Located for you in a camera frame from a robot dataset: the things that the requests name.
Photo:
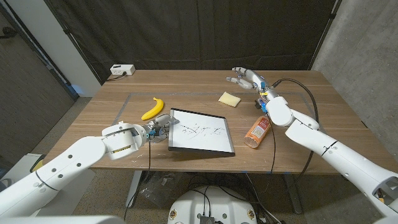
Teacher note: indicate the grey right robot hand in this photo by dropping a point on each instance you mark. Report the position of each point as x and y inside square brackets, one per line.
[253, 80]

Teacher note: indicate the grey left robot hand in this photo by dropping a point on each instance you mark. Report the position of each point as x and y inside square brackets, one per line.
[160, 129]

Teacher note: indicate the pale yellow sponge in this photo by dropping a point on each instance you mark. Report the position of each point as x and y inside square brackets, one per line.
[229, 99]

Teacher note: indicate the small black-framed whiteboard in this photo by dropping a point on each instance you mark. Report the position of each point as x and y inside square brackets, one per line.
[202, 140]

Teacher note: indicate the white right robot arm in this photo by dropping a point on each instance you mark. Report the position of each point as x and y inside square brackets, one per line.
[335, 158]

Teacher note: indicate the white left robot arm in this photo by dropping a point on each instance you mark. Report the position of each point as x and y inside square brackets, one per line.
[71, 161]

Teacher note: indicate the yellow toy banana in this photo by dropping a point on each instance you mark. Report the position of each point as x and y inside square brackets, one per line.
[153, 111]

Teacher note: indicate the orange plastic bottle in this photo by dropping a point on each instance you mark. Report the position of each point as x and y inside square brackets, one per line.
[257, 132]

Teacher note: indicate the clear plastic bag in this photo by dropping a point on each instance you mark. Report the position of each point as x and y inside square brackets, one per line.
[158, 189]

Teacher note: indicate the grey table leg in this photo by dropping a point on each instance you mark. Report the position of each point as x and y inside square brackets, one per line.
[134, 189]
[293, 196]

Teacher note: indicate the white power strip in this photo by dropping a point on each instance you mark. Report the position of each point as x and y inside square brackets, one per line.
[122, 69]

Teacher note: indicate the black backdrop curtain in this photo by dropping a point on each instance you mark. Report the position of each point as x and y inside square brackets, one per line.
[202, 31]

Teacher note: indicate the white robot torso base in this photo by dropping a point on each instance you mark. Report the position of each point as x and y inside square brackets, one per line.
[189, 205]

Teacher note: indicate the black backdrop stand pole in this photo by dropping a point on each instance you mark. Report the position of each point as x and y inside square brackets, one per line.
[325, 31]
[72, 40]

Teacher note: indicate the yellow floor object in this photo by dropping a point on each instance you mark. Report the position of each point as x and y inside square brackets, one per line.
[37, 166]

